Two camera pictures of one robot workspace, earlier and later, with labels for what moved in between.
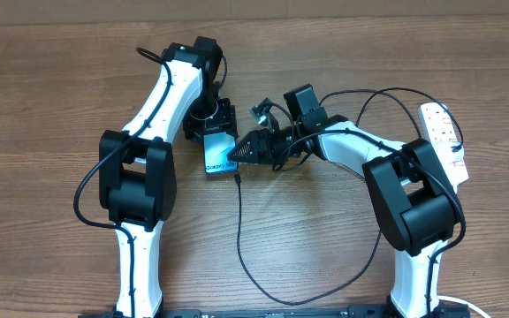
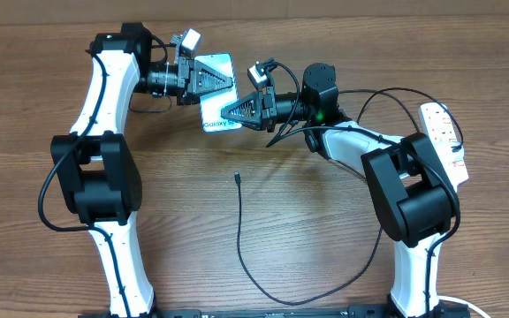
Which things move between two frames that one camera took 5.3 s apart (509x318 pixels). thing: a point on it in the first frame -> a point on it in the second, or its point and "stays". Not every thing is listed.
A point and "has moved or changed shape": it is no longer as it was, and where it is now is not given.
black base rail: [248, 311] stays
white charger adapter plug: [449, 150] stays
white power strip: [440, 132] stays
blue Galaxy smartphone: [216, 147] has moved or changed shape
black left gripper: [225, 121] -> [187, 65]
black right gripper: [256, 139] -> [262, 114]
